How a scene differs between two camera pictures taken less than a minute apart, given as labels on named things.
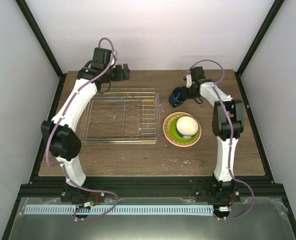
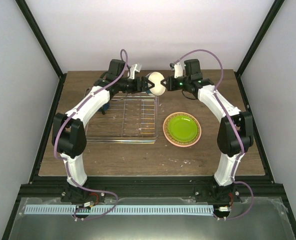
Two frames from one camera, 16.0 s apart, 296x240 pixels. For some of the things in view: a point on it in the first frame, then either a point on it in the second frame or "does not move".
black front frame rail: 144,187 does not move
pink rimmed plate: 185,113 does not move
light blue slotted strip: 70,210 does not move
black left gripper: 125,73 → 141,87
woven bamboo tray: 167,127 does not move
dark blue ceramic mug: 176,97 → 105,107
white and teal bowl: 187,126 → 156,78
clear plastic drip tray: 123,116 does not move
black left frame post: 36,31 does not move
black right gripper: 187,97 → 170,87
